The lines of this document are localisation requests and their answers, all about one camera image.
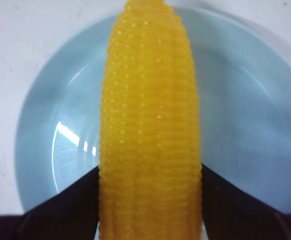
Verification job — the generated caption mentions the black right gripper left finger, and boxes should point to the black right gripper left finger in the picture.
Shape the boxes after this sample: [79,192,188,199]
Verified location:
[0,167,99,240]

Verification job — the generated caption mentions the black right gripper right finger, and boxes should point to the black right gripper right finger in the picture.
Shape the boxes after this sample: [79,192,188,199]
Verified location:
[202,165,291,240]

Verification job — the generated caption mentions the yellow corn cob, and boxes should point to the yellow corn cob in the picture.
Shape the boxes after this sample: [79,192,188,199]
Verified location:
[99,0,203,240]

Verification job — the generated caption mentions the light blue round plate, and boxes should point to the light blue round plate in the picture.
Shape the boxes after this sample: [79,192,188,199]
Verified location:
[15,6,291,214]

